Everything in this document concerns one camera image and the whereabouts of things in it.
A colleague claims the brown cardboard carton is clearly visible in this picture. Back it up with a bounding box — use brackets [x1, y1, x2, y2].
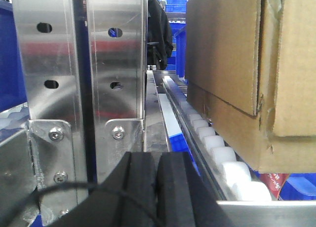
[185, 0, 316, 173]

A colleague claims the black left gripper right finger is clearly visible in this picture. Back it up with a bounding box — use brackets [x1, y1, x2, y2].
[157, 152, 235, 227]

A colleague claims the steel shelf upright right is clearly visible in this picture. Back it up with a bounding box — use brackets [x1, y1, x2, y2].
[86, 0, 147, 182]

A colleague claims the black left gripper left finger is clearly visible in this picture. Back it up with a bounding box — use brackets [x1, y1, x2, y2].
[52, 152, 156, 227]

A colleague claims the steel shelf front beam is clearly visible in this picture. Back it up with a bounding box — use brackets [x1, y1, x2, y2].
[217, 200, 316, 227]

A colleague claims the white roller track rail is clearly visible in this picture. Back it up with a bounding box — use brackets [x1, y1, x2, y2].
[162, 76, 273, 202]

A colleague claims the blue plastic bin left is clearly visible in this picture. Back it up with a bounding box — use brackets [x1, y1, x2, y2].
[0, 0, 27, 112]

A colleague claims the red snack packet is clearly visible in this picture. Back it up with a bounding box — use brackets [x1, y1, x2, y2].
[259, 173, 290, 200]

